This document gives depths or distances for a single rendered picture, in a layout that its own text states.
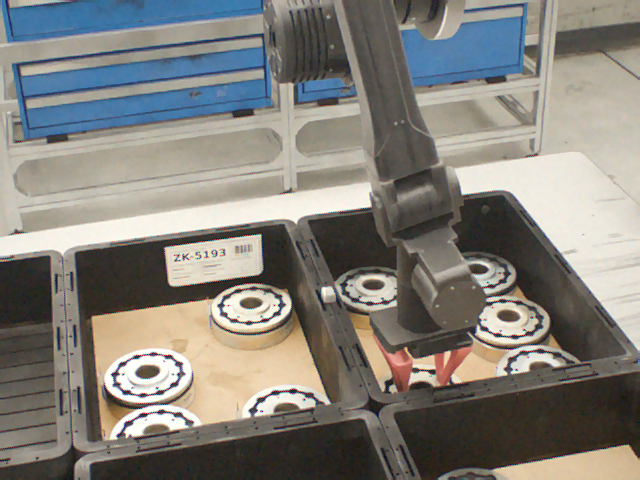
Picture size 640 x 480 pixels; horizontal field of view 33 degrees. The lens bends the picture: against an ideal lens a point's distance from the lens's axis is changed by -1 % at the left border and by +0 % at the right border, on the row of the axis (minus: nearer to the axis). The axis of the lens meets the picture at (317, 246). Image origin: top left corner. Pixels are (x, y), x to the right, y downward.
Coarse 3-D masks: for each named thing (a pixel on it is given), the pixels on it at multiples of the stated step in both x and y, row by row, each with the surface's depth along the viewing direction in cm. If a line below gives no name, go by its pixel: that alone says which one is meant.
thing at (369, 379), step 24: (480, 192) 148; (504, 192) 148; (312, 216) 144; (336, 216) 144; (360, 216) 144; (528, 216) 142; (312, 240) 139; (336, 288) 129; (576, 288) 128; (336, 312) 125; (600, 312) 124; (624, 336) 119; (360, 360) 117; (600, 360) 116; (624, 360) 116; (456, 384) 113; (480, 384) 113; (504, 384) 113
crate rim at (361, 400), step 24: (120, 240) 140; (144, 240) 140; (168, 240) 140; (72, 264) 135; (312, 264) 134; (72, 288) 133; (312, 288) 129; (72, 312) 126; (72, 336) 122; (336, 336) 121; (72, 360) 118; (72, 384) 115; (360, 384) 113; (72, 408) 111; (312, 408) 110; (336, 408) 110; (360, 408) 110; (72, 432) 108; (168, 432) 108; (192, 432) 108; (216, 432) 108
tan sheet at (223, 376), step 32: (96, 320) 142; (128, 320) 142; (160, 320) 142; (192, 320) 142; (96, 352) 136; (128, 352) 136; (192, 352) 136; (224, 352) 135; (256, 352) 135; (288, 352) 135; (224, 384) 130; (256, 384) 130; (288, 384) 130; (320, 384) 130; (224, 416) 125
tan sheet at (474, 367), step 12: (516, 288) 146; (360, 336) 138; (372, 336) 137; (552, 336) 137; (372, 348) 135; (372, 360) 133; (384, 360) 133; (420, 360) 133; (432, 360) 133; (444, 360) 133; (468, 360) 133; (480, 360) 133; (384, 372) 131; (456, 372) 131; (468, 372) 131; (480, 372) 131; (492, 372) 131
